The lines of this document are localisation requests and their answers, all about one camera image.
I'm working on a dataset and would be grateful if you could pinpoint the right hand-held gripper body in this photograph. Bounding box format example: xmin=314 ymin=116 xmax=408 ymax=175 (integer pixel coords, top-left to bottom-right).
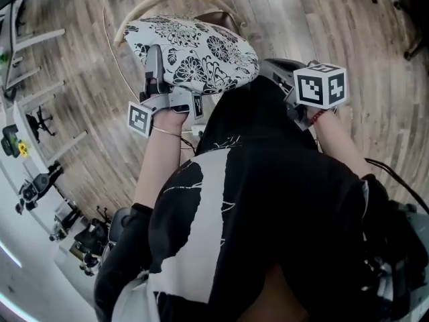
xmin=282 ymin=62 xmax=348 ymax=132

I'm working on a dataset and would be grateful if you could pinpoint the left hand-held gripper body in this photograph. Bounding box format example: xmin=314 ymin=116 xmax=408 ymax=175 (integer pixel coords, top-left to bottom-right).
xmin=127 ymin=85 xmax=205 ymax=139

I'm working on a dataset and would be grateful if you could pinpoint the black white floral fabric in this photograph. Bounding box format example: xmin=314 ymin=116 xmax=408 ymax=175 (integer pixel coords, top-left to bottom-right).
xmin=123 ymin=15 xmax=261 ymax=96

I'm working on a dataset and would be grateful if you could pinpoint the brown seat wooden chair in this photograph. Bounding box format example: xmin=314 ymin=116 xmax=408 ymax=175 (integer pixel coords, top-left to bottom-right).
xmin=113 ymin=0 xmax=248 ymax=50

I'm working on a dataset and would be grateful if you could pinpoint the person's right forearm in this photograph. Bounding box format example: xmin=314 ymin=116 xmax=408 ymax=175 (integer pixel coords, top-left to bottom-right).
xmin=314 ymin=107 xmax=373 ymax=180

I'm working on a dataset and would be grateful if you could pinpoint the person's left forearm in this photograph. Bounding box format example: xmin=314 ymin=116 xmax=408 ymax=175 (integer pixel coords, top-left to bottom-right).
xmin=132 ymin=107 xmax=192 ymax=211

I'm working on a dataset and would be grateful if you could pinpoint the long white desk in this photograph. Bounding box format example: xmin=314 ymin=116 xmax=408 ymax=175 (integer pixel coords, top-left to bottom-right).
xmin=3 ymin=0 xmax=66 ymax=95

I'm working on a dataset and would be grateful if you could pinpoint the black white patterned shirt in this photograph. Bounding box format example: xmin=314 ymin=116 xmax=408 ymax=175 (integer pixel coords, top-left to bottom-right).
xmin=93 ymin=75 xmax=420 ymax=322

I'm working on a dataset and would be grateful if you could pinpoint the white table with sunflowers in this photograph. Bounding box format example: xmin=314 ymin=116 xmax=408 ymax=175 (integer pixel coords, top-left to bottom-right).
xmin=11 ymin=101 xmax=88 ymax=177

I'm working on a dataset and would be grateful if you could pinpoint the person's chest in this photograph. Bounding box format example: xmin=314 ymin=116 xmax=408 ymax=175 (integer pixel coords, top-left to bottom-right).
xmin=234 ymin=263 xmax=311 ymax=322

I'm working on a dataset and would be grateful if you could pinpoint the red bead bracelet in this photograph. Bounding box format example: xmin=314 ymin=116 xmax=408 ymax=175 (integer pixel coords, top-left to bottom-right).
xmin=309 ymin=108 xmax=328 ymax=126

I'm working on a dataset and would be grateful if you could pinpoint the thin gold bracelet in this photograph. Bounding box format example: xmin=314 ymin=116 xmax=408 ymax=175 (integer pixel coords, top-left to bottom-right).
xmin=151 ymin=125 xmax=184 ymax=140

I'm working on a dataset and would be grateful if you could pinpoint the thin black cable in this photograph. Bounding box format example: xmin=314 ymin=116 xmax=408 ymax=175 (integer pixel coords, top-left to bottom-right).
xmin=180 ymin=134 xmax=198 ymax=156

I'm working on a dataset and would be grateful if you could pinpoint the long white cable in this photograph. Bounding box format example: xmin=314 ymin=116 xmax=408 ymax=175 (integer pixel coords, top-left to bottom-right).
xmin=101 ymin=0 xmax=141 ymax=103

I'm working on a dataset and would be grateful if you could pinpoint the thick black cable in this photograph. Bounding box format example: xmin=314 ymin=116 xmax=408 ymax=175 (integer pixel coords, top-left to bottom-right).
xmin=363 ymin=158 xmax=429 ymax=214

